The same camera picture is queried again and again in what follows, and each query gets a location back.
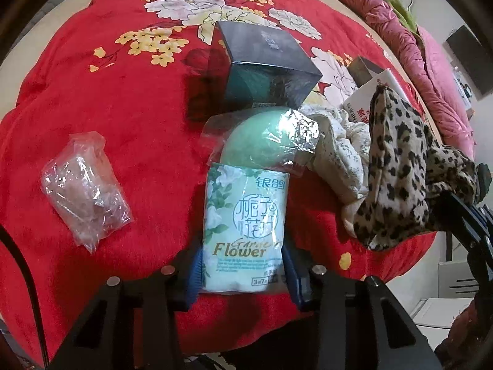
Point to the mint green sponge in wrap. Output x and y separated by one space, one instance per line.
275 138

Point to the red and white carton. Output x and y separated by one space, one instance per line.
357 104

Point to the white floral scrunchie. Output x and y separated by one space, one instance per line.
342 157

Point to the green cloth on duvet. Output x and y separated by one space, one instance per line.
404 15

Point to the white drawer cabinet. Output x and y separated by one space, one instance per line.
434 316

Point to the black wall television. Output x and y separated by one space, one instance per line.
473 58

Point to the leopard print scrunchie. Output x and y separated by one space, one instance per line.
408 172

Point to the green tissue pack Flower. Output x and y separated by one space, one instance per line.
243 232

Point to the red floral blanket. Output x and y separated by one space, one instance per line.
166 196

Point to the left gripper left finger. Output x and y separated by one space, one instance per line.
173 288

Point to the dark blue-green box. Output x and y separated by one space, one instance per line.
253 66

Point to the small clear plastic bag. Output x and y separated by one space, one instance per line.
81 186

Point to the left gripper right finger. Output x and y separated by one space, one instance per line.
338 306

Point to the pink quilted duvet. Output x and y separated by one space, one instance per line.
424 61

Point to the beige round bed cover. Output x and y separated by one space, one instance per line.
23 65

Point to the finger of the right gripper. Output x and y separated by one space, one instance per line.
470 225

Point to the grey tray with pink book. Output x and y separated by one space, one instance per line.
363 70

